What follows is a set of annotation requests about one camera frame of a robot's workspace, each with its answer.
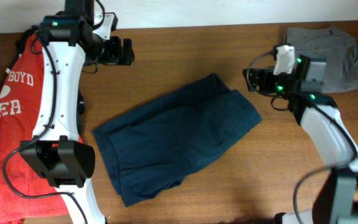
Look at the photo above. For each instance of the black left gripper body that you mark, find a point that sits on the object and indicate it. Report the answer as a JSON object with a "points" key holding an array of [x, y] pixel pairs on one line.
{"points": [[111, 51]]}

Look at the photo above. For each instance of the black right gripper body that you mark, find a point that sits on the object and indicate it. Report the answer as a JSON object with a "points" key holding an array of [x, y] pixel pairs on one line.
{"points": [[281, 83]]}

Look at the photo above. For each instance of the dark teal shorts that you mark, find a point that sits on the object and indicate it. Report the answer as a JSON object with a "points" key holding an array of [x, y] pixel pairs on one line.
{"points": [[154, 147]]}

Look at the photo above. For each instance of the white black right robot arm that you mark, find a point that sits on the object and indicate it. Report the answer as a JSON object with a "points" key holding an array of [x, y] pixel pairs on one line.
{"points": [[301, 84]]}

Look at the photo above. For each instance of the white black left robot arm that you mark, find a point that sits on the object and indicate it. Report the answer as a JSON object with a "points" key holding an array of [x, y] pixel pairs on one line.
{"points": [[77, 36]]}

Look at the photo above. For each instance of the folded grey garment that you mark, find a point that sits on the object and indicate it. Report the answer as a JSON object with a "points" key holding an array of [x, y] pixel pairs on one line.
{"points": [[336, 47]]}

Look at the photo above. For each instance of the red printed t-shirt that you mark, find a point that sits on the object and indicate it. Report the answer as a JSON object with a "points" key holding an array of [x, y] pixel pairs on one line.
{"points": [[20, 98]]}

